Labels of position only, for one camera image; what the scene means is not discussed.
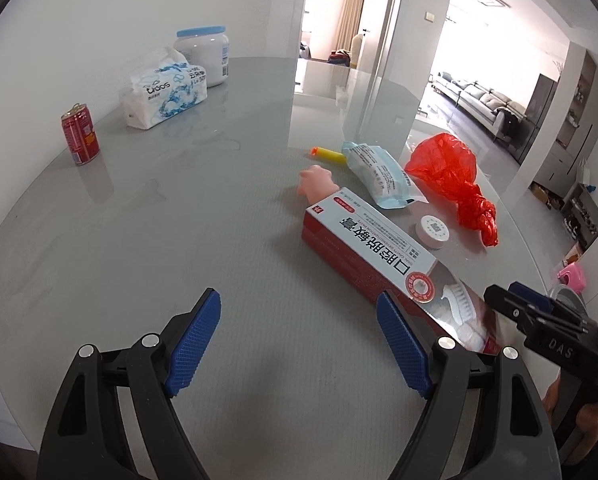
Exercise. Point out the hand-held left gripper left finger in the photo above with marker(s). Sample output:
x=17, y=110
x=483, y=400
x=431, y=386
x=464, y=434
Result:
x=194, y=345

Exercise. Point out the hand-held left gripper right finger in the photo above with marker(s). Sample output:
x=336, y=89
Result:
x=404, y=345

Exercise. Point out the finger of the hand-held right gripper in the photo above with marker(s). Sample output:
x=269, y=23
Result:
x=504, y=300
x=531, y=296

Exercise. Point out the grey perforated waste basket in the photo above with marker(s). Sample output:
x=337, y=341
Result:
x=571, y=299

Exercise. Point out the red toothpaste box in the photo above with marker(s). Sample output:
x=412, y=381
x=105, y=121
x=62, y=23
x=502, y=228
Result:
x=379, y=245

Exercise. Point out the red plastic bag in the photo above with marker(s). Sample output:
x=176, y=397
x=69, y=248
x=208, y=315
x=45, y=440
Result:
x=444, y=165

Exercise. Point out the pale blue wipes packet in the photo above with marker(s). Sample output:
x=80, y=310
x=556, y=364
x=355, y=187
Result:
x=379, y=175

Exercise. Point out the yellow foam dart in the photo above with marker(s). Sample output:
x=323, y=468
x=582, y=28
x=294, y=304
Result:
x=331, y=156

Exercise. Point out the person's right hand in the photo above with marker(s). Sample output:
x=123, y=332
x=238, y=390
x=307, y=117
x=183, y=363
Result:
x=590, y=417

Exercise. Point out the pink plastic stool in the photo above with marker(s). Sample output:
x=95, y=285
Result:
x=574, y=275

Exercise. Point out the shoe rack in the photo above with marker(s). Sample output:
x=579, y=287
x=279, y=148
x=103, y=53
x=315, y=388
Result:
x=581, y=215

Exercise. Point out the small round white jar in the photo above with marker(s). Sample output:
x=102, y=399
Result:
x=431, y=230

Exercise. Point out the cardboard box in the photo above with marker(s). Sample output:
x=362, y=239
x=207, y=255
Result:
x=546, y=195

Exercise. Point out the dark grey refrigerator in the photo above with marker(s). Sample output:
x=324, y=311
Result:
x=536, y=115

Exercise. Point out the pink toy hand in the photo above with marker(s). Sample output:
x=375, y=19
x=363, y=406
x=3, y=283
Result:
x=319, y=182

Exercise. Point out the open shelf unit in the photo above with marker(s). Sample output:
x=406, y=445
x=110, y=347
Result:
x=576, y=105

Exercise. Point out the grey sofa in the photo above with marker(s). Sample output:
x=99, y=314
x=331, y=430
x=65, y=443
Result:
x=479, y=97

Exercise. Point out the red drink can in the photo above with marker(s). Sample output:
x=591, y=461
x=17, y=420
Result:
x=79, y=135

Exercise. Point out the white blue tissue pack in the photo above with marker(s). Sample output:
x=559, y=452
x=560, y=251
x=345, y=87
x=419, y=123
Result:
x=164, y=92

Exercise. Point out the white jar with blue lid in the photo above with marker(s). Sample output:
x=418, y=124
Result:
x=204, y=55

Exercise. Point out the pile of clothes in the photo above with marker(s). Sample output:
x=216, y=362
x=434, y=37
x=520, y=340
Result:
x=339, y=57

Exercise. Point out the white room door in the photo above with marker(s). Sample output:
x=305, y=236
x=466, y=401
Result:
x=384, y=20

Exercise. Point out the beige curtain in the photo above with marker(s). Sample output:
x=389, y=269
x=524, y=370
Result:
x=351, y=15

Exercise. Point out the white wall switch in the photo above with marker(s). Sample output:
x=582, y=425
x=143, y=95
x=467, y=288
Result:
x=429, y=17

